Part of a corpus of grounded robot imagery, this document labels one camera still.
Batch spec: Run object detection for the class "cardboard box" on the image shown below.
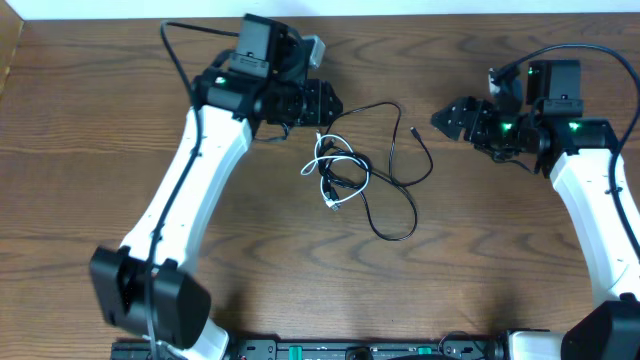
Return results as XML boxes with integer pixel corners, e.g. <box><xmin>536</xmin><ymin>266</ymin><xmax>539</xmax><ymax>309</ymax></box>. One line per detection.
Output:
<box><xmin>0</xmin><ymin>0</ymin><xmax>24</xmax><ymax>93</ymax></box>

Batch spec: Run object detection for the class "white usb cable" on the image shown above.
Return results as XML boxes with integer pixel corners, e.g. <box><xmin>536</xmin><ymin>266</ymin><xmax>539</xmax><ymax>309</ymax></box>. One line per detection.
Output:
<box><xmin>299</xmin><ymin>130</ymin><xmax>371</xmax><ymax>212</ymax></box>

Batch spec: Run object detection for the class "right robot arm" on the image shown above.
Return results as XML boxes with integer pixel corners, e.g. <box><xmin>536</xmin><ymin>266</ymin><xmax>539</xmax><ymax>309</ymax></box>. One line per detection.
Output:
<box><xmin>431</xmin><ymin>61</ymin><xmax>639</xmax><ymax>359</ymax></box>

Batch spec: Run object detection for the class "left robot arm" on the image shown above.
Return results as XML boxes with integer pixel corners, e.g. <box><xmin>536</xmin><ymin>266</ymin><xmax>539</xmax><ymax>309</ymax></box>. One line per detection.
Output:
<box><xmin>89</xmin><ymin>30</ymin><xmax>342</xmax><ymax>359</ymax></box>

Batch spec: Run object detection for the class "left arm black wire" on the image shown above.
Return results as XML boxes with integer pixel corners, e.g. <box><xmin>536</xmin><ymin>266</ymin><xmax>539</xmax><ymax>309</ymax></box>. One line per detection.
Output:
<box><xmin>143</xmin><ymin>19</ymin><xmax>241</xmax><ymax>360</ymax></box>

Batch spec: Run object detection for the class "thin black usb cable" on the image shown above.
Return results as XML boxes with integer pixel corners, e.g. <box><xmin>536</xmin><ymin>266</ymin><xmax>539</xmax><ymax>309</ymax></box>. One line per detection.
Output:
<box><xmin>329</xmin><ymin>101</ymin><xmax>435</xmax><ymax>242</ymax></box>

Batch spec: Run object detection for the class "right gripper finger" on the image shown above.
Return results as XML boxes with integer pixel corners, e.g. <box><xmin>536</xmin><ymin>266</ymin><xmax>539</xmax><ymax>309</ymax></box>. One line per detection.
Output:
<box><xmin>431</xmin><ymin>96</ymin><xmax>475</xmax><ymax>120</ymax></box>
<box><xmin>431</xmin><ymin>117</ymin><xmax>466</xmax><ymax>140</ymax></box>

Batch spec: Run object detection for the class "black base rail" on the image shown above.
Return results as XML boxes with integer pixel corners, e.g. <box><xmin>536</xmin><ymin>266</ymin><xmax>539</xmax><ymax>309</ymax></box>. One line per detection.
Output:
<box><xmin>109</xmin><ymin>337</ymin><xmax>511</xmax><ymax>360</ymax></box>

